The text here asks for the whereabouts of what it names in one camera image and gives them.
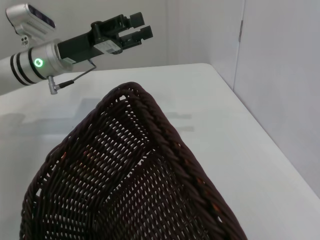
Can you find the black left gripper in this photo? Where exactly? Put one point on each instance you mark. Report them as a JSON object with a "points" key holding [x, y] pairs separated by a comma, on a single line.
{"points": [[80, 45]]}

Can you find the dark brown woven wicker basket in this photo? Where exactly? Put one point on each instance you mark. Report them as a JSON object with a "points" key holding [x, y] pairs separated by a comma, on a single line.
{"points": [[120, 175]]}

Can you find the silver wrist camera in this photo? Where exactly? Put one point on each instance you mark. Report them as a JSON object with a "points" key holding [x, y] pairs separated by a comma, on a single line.
{"points": [[27, 18]]}

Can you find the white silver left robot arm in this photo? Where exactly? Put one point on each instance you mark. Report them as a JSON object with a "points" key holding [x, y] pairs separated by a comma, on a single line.
{"points": [[23, 67]]}

